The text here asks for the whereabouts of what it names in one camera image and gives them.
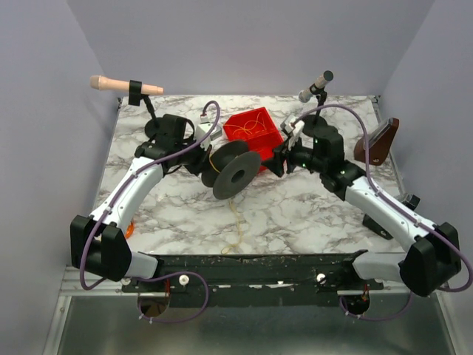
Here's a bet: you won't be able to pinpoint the silver microphone on stand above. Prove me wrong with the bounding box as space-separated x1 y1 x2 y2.
298 70 335 136

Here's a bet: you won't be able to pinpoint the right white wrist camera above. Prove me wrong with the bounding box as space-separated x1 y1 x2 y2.
280 115 304 150

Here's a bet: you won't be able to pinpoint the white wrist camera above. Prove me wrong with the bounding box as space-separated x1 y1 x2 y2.
280 115 304 150
194 114 222 150

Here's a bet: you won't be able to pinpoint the yellow wires in bin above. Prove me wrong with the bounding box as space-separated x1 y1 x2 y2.
227 112 269 140

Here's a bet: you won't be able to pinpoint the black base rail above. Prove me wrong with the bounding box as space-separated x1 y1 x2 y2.
122 252 383 308

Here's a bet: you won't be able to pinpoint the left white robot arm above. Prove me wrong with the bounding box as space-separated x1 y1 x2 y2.
70 114 217 290

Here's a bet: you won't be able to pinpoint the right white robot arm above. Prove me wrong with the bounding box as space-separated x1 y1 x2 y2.
263 126 461 297

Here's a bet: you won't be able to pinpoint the black metronome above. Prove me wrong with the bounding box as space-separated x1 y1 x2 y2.
362 193 421 240

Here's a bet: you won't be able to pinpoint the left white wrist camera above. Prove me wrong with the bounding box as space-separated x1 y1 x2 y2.
194 114 222 150

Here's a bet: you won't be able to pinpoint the grey cable spool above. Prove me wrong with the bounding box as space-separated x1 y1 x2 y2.
201 140 262 200

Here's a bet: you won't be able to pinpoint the yellow cable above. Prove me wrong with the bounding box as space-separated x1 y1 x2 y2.
208 153 247 255

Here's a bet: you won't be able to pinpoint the beige microphone on stand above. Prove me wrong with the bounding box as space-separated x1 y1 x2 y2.
89 75 164 138

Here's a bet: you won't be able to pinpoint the red plastic bin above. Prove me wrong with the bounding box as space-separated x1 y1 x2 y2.
223 107 284 160

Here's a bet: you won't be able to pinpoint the brown wooden metronome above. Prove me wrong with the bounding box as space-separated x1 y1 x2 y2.
368 118 400 166

